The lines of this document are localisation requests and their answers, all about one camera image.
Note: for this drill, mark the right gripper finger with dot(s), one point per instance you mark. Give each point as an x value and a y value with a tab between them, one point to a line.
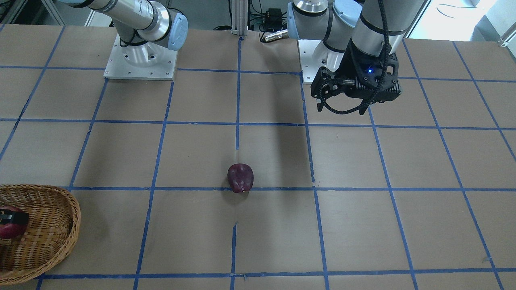
14	217

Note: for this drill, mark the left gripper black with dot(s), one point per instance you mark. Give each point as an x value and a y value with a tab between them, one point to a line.
349	63

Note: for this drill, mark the dark red apple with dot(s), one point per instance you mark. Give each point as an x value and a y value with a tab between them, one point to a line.
240	177

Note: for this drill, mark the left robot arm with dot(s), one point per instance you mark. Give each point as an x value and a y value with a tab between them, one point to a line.
364	36

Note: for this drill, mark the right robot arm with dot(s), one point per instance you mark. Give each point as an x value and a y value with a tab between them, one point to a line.
149	36

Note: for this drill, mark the woven wicker basket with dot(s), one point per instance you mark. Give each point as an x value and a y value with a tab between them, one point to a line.
52	231

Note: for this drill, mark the silver cable connector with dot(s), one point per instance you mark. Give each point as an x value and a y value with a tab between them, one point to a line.
275	36

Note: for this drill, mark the aluminium frame post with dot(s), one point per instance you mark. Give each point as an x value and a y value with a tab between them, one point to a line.
239	17

